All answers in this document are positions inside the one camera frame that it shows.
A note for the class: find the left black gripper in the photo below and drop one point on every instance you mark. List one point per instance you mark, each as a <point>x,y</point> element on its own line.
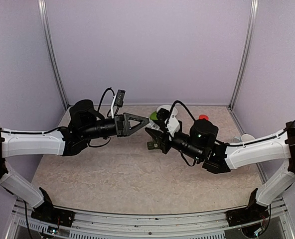
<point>124,119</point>

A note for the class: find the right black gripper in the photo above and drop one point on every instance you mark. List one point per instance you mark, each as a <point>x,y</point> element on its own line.
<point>160,137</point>

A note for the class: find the white ceramic bowl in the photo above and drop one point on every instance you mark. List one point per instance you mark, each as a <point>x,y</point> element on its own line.
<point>168,107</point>

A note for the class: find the small white pill bottle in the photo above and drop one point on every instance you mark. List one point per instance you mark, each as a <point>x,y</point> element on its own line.
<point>153,125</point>

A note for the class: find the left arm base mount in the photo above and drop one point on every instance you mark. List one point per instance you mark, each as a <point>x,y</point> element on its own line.
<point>54,215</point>

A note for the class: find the left aluminium frame post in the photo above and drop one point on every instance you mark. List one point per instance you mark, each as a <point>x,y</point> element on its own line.
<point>51,53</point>

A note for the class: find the red cylindrical container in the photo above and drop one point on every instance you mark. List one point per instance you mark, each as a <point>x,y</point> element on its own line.
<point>203,117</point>

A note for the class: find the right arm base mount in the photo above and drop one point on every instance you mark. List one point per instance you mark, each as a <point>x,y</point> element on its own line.
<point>250,213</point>

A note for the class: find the right aluminium frame post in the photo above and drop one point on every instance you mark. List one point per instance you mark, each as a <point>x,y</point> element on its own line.
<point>245,54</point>

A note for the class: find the light blue mug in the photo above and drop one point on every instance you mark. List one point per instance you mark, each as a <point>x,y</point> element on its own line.
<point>243,138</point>

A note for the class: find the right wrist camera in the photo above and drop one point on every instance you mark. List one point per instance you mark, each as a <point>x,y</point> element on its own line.
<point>169,122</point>

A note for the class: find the aluminium frame post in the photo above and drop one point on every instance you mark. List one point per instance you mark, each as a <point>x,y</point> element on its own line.
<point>245,54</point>
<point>51,53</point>

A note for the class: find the green plate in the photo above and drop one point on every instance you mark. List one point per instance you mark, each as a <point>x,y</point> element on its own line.
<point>153,116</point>

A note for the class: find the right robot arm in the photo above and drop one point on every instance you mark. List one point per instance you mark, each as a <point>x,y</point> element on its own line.
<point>218,157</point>

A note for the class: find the front aluminium rail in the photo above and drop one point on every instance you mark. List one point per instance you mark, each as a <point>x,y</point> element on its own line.
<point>99,225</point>

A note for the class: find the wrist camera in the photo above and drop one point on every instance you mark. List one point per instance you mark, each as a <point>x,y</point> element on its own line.
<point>117,102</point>
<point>169,122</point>

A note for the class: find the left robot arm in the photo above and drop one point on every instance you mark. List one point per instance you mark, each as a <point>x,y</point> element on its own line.
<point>85,125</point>

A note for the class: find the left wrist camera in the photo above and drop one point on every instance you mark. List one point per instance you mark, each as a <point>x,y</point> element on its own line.
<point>117,102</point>

